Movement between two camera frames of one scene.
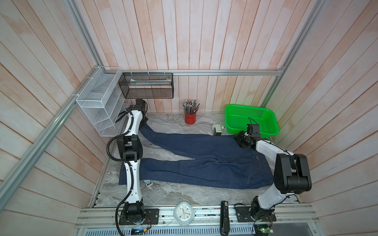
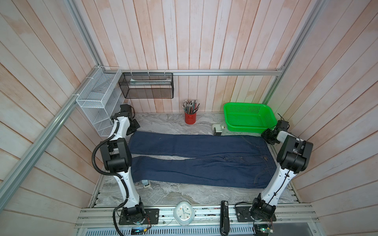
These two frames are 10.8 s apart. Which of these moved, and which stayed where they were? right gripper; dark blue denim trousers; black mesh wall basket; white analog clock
Moved: right gripper
Stayed: dark blue denim trousers; black mesh wall basket; white analog clock
